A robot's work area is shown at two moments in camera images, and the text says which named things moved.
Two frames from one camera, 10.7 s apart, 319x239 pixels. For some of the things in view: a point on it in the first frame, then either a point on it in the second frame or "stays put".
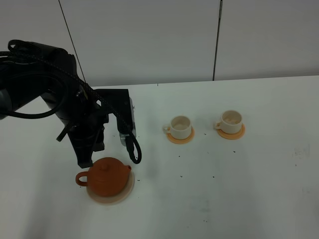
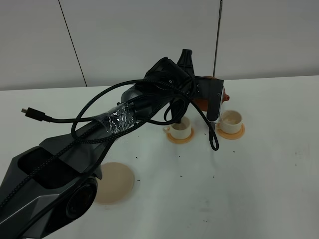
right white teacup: [231, 122] stays put
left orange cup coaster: [183, 141] stays put
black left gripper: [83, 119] → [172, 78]
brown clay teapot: [107, 177] → [201, 103]
